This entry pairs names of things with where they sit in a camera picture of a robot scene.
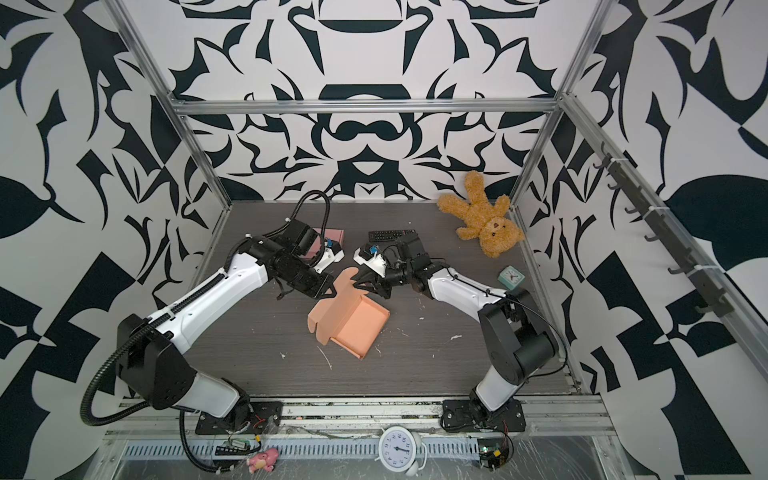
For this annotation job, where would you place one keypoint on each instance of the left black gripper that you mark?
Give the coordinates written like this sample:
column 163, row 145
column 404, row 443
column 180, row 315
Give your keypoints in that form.
column 319, row 290

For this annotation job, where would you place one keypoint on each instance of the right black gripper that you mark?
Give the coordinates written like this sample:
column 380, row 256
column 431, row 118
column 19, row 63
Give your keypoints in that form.
column 378, row 282

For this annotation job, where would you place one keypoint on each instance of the black tv remote control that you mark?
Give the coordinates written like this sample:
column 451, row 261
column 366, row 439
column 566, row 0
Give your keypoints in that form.
column 387, row 236

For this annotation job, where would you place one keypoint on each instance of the pink paper box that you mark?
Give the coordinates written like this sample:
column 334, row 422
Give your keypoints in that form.
column 333, row 236

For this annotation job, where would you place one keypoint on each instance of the peach paper box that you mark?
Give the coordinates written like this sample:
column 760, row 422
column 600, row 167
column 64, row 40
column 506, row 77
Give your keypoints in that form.
column 351, row 319

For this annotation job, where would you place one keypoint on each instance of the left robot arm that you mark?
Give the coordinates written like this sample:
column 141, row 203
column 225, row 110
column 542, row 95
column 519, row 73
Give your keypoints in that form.
column 149, row 357

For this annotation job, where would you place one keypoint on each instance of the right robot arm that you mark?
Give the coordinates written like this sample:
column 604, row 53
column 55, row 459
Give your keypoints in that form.
column 518, row 339

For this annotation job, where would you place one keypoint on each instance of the brown teddy bear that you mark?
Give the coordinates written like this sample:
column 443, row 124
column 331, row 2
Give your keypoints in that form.
column 483, row 220

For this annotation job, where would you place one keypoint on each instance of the small green alarm clock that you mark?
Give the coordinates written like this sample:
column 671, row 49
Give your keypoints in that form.
column 511, row 278

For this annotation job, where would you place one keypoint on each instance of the white round table clock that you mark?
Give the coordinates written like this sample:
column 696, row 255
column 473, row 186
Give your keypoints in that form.
column 402, row 451

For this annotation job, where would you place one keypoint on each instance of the green circuit board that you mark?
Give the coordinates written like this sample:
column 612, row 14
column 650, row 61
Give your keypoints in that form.
column 238, row 447

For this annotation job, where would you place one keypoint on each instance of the small pink toy figure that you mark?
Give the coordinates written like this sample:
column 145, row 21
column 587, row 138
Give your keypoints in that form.
column 265, row 460

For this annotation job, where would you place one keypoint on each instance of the black electronics module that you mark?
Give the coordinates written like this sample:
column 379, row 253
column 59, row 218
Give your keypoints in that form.
column 494, row 453

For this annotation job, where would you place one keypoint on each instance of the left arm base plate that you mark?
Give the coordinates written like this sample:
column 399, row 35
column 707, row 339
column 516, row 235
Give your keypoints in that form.
column 259, row 417

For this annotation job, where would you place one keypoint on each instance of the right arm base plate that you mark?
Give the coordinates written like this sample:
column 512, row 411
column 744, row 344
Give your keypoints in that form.
column 472, row 416

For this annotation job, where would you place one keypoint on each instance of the black wall hook rack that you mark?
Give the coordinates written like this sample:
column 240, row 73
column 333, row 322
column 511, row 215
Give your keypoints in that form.
column 666, row 229

